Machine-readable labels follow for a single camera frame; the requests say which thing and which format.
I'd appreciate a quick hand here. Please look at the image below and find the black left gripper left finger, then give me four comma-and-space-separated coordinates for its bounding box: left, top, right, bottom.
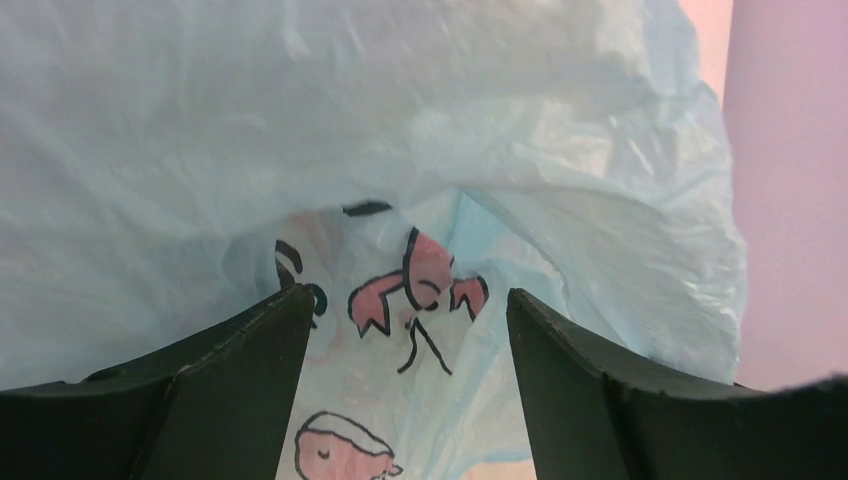
1, 285, 313, 479

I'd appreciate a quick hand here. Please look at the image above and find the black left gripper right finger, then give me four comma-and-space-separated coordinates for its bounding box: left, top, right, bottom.
506, 289, 847, 479

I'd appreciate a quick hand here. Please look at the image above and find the light blue printed plastic bag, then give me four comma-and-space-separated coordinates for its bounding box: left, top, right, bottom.
1, 1, 746, 479

